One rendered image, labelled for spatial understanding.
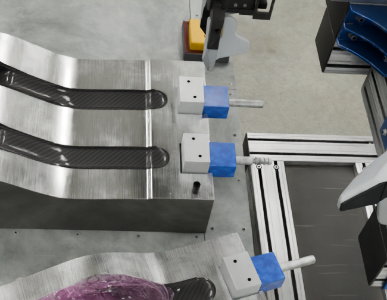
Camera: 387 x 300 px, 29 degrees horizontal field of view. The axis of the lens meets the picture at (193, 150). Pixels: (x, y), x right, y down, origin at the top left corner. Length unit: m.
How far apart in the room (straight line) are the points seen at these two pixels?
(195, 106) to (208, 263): 0.24
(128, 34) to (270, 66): 1.18
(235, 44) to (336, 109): 1.44
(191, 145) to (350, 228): 0.92
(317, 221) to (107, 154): 0.91
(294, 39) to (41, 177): 1.67
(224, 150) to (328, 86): 1.43
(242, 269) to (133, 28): 0.55
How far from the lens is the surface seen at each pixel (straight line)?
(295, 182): 1.93
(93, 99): 1.13
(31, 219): 1.07
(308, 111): 2.37
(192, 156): 1.03
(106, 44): 1.32
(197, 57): 1.31
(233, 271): 0.99
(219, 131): 1.22
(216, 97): 1.12
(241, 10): 0.97
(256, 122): 2.30
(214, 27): 0.95
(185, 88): 1.11
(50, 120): 1.09
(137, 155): 1.07
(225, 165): 1.05
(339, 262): 1.84
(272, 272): 1.01
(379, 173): 0.38
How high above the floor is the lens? 1.74
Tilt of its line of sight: 52 degrees down
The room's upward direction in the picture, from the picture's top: 12 degrees clockwise
